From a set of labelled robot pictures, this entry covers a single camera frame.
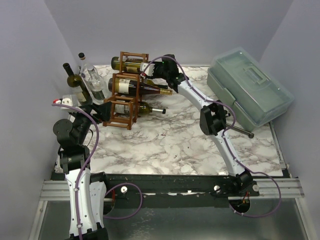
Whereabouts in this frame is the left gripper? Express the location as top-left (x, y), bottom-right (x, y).
top-left (70, 100), bottom-right (111, 144)

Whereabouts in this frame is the clear bottle dark label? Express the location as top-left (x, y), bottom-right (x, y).
top-left (87, 66), bottom-right (106, 101)

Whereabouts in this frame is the clear wine bottle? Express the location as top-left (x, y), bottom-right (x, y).
top-left (78, 52), bottom-right (97, 84)

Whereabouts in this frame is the green bottle white label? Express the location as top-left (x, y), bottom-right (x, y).
top-left (62, 62), bottom-right (93, 106)

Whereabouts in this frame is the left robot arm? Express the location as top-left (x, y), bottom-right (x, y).
top-left (53, 103), bottom-right (111, 240)

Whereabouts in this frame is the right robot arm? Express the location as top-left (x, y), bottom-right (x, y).
top-left (149, 54), bottom-right (253, 196)

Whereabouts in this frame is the brown wooden wine rack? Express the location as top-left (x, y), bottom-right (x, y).
top-left (102, 51), bottom-right (149, 130)

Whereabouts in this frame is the dark bottle gold foil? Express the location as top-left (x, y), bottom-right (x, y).
top-left (114, 78), bottom-right (173, 96)

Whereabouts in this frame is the translucent green plastic toolbox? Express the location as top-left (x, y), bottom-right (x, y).
top-left (207, 47), bottom-right (294, 132)

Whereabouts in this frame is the dark metal crank tool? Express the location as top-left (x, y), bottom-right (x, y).
top-left (226, 123), bottom-right (255, 139)

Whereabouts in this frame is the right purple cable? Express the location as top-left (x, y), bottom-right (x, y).
top-left (141, 55), bottom-right (282, 218)

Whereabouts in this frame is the purple cable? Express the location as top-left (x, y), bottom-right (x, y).
top-left (141, 55), bottom-right (282, 218)
top-left (51, 103), bottom-right (145, 240)

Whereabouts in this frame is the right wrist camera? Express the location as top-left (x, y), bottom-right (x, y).
top-left (139, 62), bottom-right (155, 77)

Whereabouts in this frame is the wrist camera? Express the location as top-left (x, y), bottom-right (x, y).
top-left (53, 94), bottom-right (79, 108)
top-left (139, 62), bottom-right (155, 77)

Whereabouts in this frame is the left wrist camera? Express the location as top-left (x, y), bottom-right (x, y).
top-left (53, 94), bottom-right (79, 108)

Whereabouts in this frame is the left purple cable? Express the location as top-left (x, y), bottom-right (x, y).
top-left (51, 103), bottom-right (145, 240)

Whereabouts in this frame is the black front mounting rail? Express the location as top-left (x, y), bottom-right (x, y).
top-left (90, 173), bottom-right (260, 209)

